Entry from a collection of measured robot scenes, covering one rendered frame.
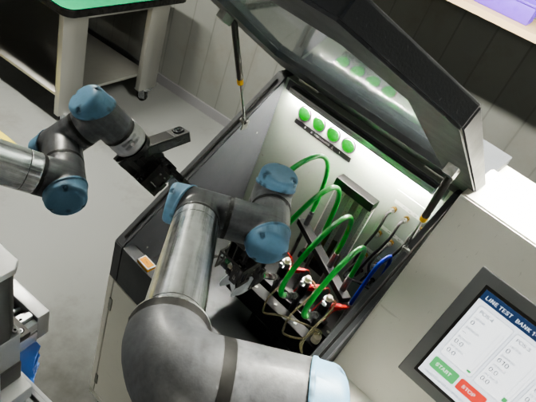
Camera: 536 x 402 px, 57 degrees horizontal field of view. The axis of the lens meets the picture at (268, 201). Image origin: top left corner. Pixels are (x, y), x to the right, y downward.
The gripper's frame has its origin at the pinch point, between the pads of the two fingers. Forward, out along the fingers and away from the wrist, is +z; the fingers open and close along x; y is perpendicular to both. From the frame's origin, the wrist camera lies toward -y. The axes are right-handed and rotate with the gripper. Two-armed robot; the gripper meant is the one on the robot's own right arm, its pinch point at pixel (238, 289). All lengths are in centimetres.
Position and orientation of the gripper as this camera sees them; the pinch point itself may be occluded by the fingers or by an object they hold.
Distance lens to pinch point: 116.7
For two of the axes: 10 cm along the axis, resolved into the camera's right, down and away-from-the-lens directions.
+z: -3.0, 7.4, 6.0
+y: -6.4, 3.0, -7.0
